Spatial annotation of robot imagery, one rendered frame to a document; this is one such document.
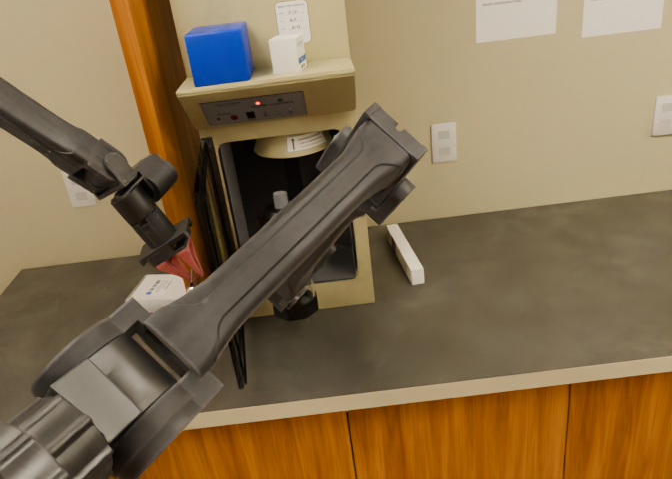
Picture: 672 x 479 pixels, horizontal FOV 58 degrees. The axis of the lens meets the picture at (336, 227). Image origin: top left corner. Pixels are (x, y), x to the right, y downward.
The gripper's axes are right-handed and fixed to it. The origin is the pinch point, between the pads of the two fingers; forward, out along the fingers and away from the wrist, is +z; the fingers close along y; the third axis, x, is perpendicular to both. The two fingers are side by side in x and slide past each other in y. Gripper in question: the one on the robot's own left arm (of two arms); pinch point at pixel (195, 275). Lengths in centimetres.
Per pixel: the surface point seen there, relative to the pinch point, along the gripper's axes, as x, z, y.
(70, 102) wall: -69, -33, 21
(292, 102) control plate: -13.2, -13.7, -31.4
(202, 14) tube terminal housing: -21.3, -34.7, -25.9
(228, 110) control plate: -14.4, -18.8, -20.4
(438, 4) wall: -59, -4, -74
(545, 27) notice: -56, 16, -95
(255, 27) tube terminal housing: -20.4, -27.7, -32.9
